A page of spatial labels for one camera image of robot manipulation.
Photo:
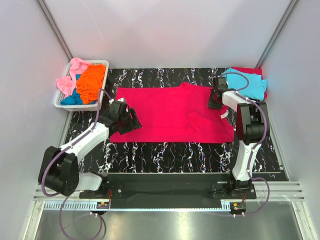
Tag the folded cyan t shirt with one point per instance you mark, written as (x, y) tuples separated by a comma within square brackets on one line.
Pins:
[(251, 85)]

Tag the black marble pattern mat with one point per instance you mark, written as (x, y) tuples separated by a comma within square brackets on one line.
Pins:
[(168, 157)]

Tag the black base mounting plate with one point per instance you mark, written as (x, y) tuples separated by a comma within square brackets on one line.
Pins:
[(166, 187)]

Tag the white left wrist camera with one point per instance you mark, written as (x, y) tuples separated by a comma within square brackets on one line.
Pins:
[(122, 100)]

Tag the white plastic laundry basket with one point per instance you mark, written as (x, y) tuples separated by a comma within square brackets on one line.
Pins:
[(78, 108)]

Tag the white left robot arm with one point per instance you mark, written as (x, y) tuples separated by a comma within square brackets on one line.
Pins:
[(59, 171)]

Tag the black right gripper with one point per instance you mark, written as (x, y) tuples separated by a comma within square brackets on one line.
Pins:
[(211, 105)]

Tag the light pink t shirt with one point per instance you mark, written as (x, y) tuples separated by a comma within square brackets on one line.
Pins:
[(77, 66)]

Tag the folded red t shirt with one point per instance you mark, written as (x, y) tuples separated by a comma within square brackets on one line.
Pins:
[(252, 71)]

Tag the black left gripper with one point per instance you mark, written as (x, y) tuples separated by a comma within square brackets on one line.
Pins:
[(134, 123)]

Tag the orange t shirt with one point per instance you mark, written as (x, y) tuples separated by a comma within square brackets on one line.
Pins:
[(90, 82)]

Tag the blue t shirt in basket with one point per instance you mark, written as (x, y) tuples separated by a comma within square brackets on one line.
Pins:
[(68, 87)]

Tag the white slotted cable duct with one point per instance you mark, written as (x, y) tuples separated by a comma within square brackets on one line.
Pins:
[(117, 205)]

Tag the magenta t shirt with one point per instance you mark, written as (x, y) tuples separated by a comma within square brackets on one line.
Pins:
[(175, 114)]

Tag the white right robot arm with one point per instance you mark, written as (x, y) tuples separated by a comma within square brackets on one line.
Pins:
[(252, 127)]

